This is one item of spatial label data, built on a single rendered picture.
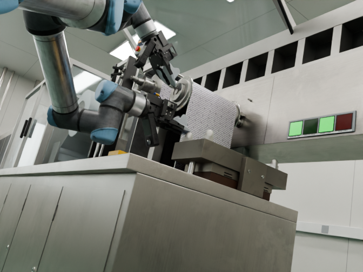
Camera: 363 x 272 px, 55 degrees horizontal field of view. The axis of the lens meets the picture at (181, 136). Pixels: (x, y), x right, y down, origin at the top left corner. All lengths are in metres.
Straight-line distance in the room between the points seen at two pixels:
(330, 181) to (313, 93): 2.72
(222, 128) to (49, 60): 0.70
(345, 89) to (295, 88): 0.21
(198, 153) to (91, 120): 0.34
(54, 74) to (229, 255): 0.69
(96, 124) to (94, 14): 0.40
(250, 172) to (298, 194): 3.05
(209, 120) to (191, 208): 0.48
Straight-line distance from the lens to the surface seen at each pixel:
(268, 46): 1.63
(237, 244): 1.06
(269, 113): 1.44
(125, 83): 1.55
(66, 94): 1.05
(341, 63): 1.33
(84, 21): 0.79
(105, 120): 1.08
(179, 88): 1.33
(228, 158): 1.11
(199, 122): 1.30
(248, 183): 1.14
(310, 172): 4.16
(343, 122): 1.22
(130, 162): 0.84
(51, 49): 0.96
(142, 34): 1.32
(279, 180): 1.29
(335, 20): 1.46
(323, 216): 3.97
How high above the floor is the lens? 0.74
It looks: 16 degrees up
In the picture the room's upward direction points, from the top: 13 degrees clockwise
